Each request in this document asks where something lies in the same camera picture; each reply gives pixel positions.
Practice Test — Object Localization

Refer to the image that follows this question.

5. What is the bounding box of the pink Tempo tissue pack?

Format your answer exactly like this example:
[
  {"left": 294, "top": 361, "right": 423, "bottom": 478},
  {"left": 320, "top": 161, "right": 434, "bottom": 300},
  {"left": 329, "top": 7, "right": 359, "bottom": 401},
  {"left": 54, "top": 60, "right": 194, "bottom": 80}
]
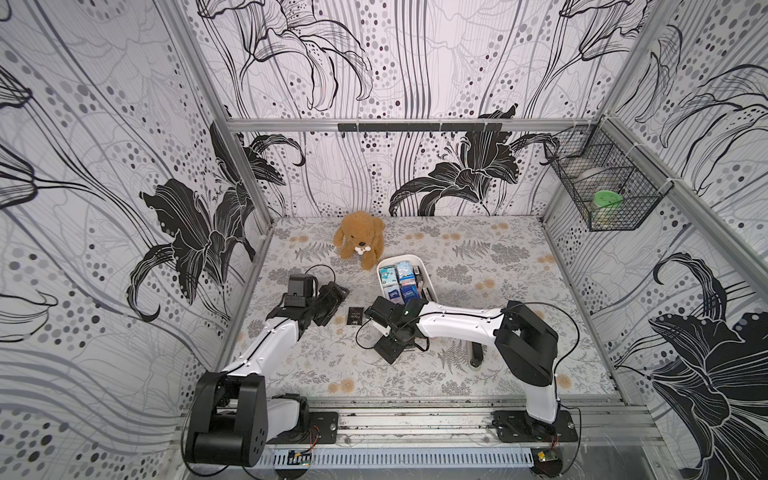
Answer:
[{"left": 383, "top": 285, "right": 404, "bottom": 304}]

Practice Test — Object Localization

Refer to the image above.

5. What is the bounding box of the blue Tempo tissue pack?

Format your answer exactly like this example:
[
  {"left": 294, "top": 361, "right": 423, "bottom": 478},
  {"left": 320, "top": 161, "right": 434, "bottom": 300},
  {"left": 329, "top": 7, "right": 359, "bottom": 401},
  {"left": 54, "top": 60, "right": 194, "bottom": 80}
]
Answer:
[{"left": 400, "top": 284, "right": 421, "bottom": 303}]

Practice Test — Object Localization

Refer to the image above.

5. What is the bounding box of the light blue tissue pack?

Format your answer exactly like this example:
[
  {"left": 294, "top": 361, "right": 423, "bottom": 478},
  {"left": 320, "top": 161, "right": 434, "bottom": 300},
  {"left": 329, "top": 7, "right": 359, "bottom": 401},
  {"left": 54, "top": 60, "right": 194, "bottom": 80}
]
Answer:
[{"left": 395, "top": 261, "right": 415, "bottom": 285}]

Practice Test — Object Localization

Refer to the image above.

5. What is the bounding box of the teal cartoon tissue pack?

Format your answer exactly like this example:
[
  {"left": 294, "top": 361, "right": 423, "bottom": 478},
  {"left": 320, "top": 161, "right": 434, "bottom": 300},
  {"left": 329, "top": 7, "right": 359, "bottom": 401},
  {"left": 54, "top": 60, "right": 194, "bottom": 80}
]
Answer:
[{"left": 378, "top": 265, "right": 399, "bottom": 287}]

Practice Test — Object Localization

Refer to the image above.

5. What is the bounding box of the black Face tissue pack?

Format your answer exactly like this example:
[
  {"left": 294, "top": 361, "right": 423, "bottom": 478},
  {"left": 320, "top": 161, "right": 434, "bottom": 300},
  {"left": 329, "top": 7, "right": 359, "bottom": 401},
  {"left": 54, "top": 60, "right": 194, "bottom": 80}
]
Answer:
[{"left": 413, "top": 265, "right": 424, "bottom": 292}]

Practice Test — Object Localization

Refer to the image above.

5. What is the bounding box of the grey black stapler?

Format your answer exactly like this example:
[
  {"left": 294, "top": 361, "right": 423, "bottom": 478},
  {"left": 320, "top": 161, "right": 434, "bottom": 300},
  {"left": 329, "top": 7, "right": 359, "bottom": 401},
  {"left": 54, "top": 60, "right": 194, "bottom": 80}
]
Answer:
[{"left": 469, "top": 342, "right": 484, "bottom": 369}]

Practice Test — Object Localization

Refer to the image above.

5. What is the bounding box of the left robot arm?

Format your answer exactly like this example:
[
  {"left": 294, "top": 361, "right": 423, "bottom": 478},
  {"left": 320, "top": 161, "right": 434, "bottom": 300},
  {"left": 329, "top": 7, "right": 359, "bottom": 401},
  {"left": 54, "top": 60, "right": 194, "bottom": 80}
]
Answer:
[{"left": 181, "top": 274, "right": 349, "bottom": 469}]

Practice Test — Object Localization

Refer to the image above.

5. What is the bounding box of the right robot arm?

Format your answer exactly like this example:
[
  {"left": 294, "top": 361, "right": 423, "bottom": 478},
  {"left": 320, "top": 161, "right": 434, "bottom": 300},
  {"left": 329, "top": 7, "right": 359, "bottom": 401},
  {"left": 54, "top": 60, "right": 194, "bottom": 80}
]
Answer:
[{"left": 364, "top": 297, "right": 559, "bottom": 425}]

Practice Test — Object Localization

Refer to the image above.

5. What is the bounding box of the white plastic storage box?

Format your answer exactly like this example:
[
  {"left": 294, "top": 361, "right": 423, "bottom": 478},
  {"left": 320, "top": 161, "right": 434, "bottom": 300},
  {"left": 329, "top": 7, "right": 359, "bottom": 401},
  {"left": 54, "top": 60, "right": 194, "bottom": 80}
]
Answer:
[{"left": 376, "top": 254, "right": 438, "bottom": 305}]

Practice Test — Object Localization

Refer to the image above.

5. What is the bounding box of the brown teddy bear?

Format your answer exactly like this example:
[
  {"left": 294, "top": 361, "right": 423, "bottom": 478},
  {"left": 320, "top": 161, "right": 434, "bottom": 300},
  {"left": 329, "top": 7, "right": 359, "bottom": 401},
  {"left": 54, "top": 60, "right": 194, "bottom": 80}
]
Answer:
[{"left": 333, "top": 211, "right": 385, "bottom": 270}]

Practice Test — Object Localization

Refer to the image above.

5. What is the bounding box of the green lidded cup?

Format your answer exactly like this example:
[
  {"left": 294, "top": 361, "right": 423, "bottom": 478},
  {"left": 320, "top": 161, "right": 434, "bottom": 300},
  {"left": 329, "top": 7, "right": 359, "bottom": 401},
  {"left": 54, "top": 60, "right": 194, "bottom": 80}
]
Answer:
[{"left": 590, "top": 190, "right": 624, "bottom": 229}]

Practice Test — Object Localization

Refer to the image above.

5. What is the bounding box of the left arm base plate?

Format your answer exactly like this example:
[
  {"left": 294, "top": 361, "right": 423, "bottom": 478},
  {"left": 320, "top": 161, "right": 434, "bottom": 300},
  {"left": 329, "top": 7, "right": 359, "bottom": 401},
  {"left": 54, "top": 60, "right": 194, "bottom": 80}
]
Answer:
[{"left": 268, "top": 411, "right": 339, "bottom": 447}]

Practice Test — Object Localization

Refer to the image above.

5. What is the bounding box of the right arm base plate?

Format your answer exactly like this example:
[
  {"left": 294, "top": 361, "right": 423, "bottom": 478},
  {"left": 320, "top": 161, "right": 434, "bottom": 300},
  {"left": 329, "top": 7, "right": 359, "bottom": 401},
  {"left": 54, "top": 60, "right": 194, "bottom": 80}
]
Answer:
[{"left": 491, "top": 409, "right": 579, "bottom": 444}]

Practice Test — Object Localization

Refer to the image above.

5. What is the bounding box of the white slotted cable duct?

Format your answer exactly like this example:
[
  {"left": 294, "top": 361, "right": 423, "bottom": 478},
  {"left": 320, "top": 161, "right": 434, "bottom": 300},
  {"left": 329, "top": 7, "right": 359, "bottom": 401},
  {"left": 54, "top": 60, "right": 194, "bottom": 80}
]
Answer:
[{"left": 254, "top": 446, "right": 534, "bottom": 470}]

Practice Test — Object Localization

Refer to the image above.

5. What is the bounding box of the black wire basket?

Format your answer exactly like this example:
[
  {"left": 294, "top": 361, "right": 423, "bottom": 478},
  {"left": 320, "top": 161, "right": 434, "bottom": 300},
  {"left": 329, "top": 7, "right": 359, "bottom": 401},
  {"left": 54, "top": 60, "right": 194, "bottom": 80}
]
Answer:
[{"left": 546, "top": 125, "right": 673, "bottom": 232}]

